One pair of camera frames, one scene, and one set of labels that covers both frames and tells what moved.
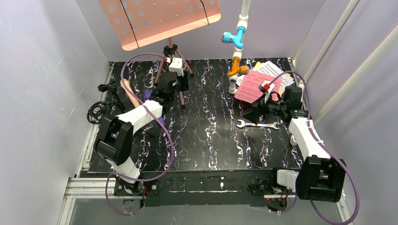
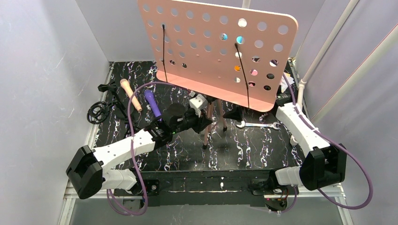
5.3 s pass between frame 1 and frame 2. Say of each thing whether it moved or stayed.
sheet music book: stayed
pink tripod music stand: moved
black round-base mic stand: stayed
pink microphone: stayed
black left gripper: moved
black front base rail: stayed
